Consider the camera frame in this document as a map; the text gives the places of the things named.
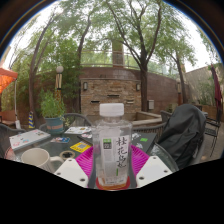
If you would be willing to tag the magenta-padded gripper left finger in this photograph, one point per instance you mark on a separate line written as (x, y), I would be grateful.
(71, 171)

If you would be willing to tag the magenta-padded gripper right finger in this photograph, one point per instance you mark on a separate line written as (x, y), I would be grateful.
(151, 170)

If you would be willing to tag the round dark ashtray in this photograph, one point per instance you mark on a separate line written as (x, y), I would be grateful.
(68, 155)

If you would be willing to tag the yellow square card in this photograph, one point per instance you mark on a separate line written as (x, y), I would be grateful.
(80, 146)

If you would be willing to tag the small green card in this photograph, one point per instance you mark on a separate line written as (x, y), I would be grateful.
(143, 139)

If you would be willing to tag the colourful flat card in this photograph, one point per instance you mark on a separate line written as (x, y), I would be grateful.
(60, 140)

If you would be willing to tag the white ceramic mug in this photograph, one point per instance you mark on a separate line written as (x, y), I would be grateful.
(36, 157)

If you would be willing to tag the open magazine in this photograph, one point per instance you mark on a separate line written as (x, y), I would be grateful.
(78, 130)

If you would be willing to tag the clear drink bottle white cap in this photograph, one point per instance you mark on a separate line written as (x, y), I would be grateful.
(111, 146)

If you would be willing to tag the black backpack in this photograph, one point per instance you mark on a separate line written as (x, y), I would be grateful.
(183, 133)

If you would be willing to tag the potted green plant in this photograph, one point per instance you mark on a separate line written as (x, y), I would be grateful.
(53, 111)

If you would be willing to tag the striped yellow blue bollard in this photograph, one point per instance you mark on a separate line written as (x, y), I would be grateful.
(31, 120)

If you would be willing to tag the black metal chair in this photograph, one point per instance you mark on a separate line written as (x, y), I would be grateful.
(213, 128)

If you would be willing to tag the closed dark red parasol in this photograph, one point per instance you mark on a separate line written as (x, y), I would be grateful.
(217, 88)

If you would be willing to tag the orange canopy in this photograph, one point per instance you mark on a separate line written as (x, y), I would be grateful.
(6, 79)

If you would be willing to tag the wall lantern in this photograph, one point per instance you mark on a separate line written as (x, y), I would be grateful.
(85, 86)
(138, 87)

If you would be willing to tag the globe lamp post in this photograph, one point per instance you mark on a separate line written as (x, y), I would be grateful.
(59, 78)

